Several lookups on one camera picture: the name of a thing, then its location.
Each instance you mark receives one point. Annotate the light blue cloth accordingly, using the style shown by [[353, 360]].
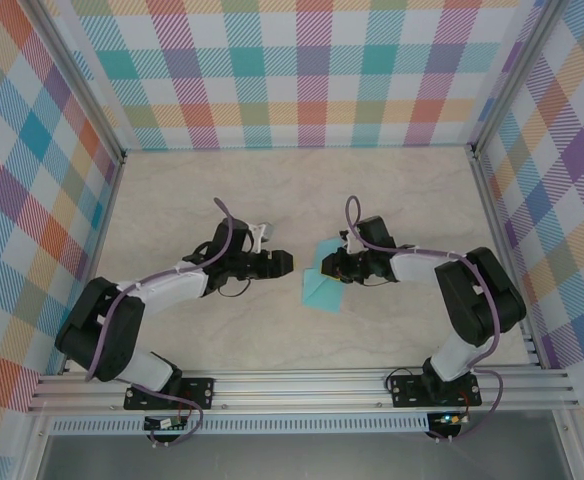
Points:
[[324, 295]]

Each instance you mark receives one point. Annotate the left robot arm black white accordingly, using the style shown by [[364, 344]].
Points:
[[102, 340]]

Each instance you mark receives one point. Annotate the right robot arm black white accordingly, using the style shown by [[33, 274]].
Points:
[[477, 300]]

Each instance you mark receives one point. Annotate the grey metal sheet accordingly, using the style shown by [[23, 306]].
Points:
[[297, 457]]

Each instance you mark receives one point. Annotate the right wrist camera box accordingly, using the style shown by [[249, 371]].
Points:
[[350, 244]]

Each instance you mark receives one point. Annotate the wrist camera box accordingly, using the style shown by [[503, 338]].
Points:
[[350, 244], [261, 234]]

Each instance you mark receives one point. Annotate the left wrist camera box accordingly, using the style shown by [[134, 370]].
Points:
[[261, 234]]

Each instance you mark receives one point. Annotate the aluminium mounting rail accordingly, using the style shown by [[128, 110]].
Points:
[[297, 390]]

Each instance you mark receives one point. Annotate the aluminium table side rail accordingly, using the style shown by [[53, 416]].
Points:
[[97, 240], [499, 250]]

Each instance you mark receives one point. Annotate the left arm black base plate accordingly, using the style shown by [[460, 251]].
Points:
[[197, 392]]

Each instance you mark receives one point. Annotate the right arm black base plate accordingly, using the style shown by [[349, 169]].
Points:
[[407, 392]]

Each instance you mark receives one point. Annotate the aluminium frame post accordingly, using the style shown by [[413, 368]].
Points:
[[514, 82], [79, 85]]

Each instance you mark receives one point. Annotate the aluminium frame leg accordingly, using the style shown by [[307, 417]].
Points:
[[34, 450], [569, 445]]

